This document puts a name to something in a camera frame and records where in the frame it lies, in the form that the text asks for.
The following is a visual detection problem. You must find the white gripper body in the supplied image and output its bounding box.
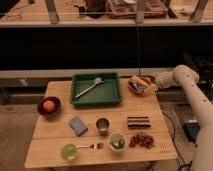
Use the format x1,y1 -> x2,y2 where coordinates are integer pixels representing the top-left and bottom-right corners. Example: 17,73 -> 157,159
153,71 -> 175,89

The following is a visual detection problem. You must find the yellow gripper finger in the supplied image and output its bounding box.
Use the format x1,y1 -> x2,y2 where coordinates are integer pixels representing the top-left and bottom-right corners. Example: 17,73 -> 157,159
149,84 -> 158,93

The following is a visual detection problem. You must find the blue and white towel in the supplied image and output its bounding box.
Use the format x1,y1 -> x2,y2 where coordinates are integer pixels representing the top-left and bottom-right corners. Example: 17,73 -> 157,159
132,82 -> 147,93

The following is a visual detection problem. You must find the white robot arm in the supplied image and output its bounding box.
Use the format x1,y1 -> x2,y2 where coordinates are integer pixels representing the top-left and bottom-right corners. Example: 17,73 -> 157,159
151,65 -> 213,171

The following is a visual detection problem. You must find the red-brown bowl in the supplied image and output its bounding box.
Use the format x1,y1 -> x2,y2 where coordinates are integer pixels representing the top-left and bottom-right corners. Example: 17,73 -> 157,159
128,76 -> 155,96

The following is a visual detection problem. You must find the yellow banana in bowl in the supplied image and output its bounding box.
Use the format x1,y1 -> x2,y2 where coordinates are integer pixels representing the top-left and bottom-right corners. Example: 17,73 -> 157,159
131,76 -> 149,87

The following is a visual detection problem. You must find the green bowl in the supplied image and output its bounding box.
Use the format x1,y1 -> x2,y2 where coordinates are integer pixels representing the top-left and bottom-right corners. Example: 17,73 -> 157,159
61,144 -> 77,162

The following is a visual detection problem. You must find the striped chocolate wafer block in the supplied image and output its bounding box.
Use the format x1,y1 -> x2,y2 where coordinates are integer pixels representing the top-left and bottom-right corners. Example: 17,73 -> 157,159
127,116 -> 151,129

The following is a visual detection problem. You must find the pile of brown nuts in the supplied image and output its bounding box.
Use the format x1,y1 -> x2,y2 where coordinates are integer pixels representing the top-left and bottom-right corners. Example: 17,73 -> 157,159
129,132 -> 154,148

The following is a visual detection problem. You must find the black box on floor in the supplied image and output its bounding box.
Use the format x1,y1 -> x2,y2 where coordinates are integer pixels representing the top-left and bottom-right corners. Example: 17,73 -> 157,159
183,122 -> 200,142

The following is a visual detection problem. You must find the small metal cup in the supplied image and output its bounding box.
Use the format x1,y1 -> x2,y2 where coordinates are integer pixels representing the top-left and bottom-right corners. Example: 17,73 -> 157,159
96,118 -> 109,136

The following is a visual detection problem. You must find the white cup with greens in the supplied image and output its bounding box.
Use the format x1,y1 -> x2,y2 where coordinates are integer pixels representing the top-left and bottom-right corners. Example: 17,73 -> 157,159
107,133 -> 126,153

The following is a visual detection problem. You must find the green plastic tray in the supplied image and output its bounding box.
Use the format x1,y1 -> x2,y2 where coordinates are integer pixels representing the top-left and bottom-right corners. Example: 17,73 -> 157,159
70,72 -> 122,107

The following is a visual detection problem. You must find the silver fork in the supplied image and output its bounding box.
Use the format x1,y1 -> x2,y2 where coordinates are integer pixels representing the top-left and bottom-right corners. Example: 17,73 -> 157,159
77,143 -> 104,150

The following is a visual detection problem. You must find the blue sponge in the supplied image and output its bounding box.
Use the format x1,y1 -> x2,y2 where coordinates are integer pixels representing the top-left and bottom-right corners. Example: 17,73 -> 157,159
69,116 -> 88,136

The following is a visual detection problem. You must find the orange fruit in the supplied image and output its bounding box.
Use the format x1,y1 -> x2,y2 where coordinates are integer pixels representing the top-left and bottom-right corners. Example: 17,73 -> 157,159
43,100 -> 55,112

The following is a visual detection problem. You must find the black floor cable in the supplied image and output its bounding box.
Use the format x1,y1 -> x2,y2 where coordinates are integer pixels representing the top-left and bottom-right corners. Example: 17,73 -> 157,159
162,111 -> 194,171

